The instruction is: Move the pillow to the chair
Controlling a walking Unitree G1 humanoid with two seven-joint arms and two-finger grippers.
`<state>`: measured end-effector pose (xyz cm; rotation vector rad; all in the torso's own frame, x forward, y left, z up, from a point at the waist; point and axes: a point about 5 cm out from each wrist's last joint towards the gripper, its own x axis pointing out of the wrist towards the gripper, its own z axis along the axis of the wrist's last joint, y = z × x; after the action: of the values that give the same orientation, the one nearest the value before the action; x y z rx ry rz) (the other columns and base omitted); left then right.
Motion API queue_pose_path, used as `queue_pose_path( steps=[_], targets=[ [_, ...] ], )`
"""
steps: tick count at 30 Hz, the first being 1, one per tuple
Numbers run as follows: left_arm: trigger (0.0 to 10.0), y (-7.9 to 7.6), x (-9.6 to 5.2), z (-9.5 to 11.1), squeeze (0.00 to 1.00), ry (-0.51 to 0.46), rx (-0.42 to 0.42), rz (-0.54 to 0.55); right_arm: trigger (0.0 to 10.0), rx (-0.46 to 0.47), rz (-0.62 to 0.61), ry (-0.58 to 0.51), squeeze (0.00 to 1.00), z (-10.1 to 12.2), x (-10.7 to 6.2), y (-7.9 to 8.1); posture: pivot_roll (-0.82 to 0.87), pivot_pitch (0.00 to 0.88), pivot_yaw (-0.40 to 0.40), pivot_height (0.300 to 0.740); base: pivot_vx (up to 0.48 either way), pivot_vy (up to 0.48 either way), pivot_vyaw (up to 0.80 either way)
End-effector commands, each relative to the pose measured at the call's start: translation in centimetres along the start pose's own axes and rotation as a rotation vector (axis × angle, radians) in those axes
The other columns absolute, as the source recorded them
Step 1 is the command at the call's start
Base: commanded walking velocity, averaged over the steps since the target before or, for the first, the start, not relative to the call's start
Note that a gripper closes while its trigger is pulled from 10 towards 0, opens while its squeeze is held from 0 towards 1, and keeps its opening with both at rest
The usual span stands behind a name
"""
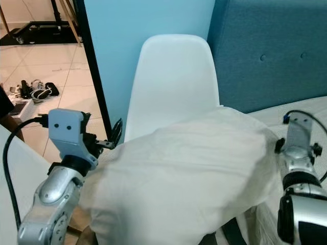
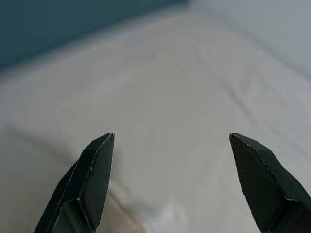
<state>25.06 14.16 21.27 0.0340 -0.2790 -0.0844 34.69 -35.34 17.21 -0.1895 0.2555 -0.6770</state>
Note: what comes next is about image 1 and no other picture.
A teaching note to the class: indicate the wooden sticks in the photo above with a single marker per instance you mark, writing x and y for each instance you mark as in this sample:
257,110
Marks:
69,20

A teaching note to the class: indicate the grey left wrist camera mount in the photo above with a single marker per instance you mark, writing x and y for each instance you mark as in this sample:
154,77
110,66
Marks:
65,132

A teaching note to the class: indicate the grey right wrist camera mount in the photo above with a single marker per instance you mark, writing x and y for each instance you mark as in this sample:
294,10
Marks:
299,132

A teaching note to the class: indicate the large white pillow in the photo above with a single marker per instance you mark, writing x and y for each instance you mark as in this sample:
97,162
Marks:
184,173

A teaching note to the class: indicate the black and white shoes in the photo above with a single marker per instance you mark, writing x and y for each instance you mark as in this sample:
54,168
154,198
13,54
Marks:
41,93

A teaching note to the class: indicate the blue tufted fabric headboard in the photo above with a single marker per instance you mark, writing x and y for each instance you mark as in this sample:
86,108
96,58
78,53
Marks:
271,51

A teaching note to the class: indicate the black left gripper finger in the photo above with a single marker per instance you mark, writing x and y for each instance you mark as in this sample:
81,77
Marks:
117,132

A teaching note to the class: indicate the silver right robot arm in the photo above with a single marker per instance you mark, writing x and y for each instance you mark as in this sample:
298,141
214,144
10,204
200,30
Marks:
304,204

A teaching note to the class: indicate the white chair shell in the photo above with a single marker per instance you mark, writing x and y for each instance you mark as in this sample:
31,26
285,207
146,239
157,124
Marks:
20,199

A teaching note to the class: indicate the white bed mattress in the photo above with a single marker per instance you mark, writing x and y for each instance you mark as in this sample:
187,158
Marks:
271,115

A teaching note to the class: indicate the black vertical frame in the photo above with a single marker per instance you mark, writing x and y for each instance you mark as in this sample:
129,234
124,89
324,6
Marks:
89,51

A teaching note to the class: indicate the white chair with tall back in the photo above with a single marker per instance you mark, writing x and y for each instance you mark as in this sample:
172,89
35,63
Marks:
173,76

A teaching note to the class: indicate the black wheeled cart base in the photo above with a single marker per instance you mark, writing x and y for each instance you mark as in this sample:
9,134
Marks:
36,34

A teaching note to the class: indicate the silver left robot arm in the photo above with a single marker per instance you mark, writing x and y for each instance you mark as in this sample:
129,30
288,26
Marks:
53,194

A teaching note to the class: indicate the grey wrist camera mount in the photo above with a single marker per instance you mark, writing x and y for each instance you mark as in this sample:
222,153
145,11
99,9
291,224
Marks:
299,132
65,132

